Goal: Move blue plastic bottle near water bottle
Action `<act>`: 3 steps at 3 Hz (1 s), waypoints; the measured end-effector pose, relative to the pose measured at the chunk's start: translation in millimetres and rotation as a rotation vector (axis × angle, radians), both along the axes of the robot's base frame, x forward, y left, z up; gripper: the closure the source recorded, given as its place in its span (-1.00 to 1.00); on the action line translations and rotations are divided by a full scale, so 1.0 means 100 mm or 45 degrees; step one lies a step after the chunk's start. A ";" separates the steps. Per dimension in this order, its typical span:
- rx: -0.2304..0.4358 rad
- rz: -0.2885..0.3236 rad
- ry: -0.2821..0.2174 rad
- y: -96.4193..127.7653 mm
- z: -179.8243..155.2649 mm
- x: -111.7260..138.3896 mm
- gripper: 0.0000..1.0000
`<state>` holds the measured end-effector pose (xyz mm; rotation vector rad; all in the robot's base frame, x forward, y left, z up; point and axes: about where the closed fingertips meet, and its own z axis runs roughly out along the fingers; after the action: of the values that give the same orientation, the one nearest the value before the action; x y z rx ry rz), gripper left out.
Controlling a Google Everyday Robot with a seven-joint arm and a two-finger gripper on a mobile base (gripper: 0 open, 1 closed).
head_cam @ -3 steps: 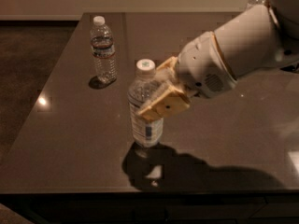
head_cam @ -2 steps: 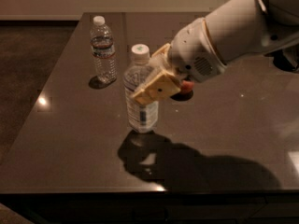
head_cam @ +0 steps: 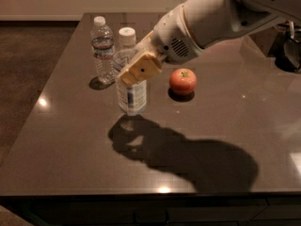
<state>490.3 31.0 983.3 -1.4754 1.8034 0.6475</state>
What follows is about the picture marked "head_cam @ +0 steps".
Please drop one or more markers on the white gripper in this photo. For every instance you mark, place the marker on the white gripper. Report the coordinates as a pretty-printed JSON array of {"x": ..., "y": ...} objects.
[{"x": 171, "y": 34}]

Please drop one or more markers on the blue label plastic bottle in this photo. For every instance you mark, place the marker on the blue label plastic bottle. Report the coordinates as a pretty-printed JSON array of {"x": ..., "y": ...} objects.
[{"x": 132, "y": 100}]

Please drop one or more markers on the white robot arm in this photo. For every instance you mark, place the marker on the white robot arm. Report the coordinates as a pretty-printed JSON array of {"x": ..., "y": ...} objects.
[{"x": 191, "y": 27}]

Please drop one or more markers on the clear water bottle red label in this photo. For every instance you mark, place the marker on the clear water bottle red label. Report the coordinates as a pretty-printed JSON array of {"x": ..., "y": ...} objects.
[{"x": 102, "y": 48}]

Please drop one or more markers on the red apple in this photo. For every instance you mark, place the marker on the red apple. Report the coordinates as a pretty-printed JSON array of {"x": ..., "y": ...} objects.
[{"x": 182, "y": 82}]

